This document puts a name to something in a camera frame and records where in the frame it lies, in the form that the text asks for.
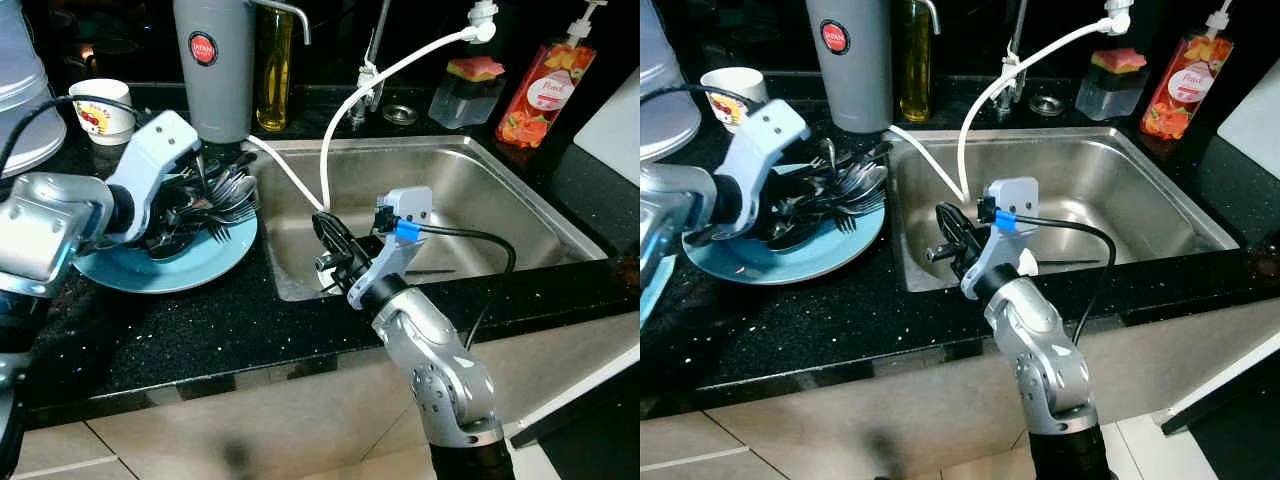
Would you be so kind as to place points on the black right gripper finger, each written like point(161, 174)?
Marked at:
point(949, 226)
point(329, 234)
point(342, 234)
point(960, 224)

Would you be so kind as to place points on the silver metal spoon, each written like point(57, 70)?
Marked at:
point(238, 190)
point(868, 182)

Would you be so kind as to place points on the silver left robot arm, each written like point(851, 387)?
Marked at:
point(675, 215)
point(45, 235)

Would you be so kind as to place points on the black spoon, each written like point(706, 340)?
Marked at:
point(792, 238)
point(170, 248)

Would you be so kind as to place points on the light blue plate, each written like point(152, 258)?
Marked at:
point(830, 260)
point(190, 270)

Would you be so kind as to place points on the white plate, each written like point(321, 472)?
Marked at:
point(1029, 262)

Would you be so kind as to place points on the thin black chopstick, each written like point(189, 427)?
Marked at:
point(435, 271)
point(1065, 263)

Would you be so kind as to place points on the white printed cup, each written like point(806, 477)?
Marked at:
point(100, 115)
point(730, 85)

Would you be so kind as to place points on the grey canister with red logo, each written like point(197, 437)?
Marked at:
point(848, 90)
point(212, 95)

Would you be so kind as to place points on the teal cloth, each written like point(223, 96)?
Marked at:
point(652, 290)

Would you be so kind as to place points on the yellow oil glass bottle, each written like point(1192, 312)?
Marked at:
point(272, 90)
point(914, 80)

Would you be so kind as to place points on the large clear water jug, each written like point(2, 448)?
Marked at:
point(25, 90)
point(665, 100)

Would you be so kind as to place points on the stainless steel sink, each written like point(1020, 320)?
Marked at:
point(500, 200)
point(1140, 190)

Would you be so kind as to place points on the chrome sink faucet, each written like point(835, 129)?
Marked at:
point(370, 60)
point(1012, 50)

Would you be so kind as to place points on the clear plastic sponge holder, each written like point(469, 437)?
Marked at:
point(1110, 95)
point(465, 105)

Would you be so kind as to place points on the white board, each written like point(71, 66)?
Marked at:
point(610, 125)
point(1255, 130)

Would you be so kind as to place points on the beige cabinet front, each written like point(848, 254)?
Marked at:
point(250, 420)
point(880, 420)

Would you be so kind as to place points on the red yellow sponge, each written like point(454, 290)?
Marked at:
point(476, 68)
point(1120, 59)

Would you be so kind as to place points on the small curved chrome tap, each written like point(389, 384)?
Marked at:
point(285, 8)
point(930, 12)

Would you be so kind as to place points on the peach soap pump bottle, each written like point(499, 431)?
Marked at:
point(545, 100)
point(1185, 90)

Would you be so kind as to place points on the dark appliance edge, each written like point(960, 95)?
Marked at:
point(1230, 440)
point(590, 440)

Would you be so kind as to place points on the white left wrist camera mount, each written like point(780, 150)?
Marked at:
point(765, 140)
point(150, 160)

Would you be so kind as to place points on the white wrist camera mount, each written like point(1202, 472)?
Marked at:
point(150, 160)
point(1015, 205)
point(765, 140)
point(405, 215)

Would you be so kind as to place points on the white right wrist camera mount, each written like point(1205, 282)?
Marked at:
point(405, 215)
point(1015, 205)

